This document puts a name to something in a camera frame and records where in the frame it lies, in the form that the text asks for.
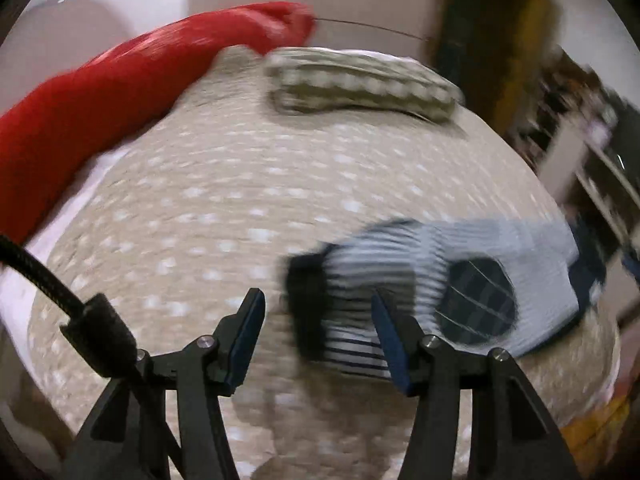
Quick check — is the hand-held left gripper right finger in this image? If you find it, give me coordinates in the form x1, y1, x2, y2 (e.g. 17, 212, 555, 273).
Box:
371, 293, 581, 480

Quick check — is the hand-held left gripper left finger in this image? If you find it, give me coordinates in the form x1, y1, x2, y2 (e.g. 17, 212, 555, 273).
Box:
61, 288, 267, 480

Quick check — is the blue striped sock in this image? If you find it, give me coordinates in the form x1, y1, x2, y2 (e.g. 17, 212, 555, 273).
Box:
286, 219, 608, 380

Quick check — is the beige dotted bed sheet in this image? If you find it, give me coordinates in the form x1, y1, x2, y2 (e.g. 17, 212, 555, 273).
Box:
26, 46, 621, 480

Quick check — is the grey dotted sock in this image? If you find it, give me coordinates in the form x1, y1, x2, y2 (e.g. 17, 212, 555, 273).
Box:
264, 48, 464, 124

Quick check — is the cluttered shelf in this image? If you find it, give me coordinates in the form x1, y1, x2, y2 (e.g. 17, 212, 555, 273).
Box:
505, 50, 640, 281

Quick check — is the red blanket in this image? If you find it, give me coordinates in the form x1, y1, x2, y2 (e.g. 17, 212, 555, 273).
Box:
0, 2, 316, 244

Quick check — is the dark wooden door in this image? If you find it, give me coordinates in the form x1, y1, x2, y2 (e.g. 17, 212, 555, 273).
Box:
431, 0, 557, 131

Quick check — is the black cable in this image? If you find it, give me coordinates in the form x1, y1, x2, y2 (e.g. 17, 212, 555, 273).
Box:
0, 234, 184, 471

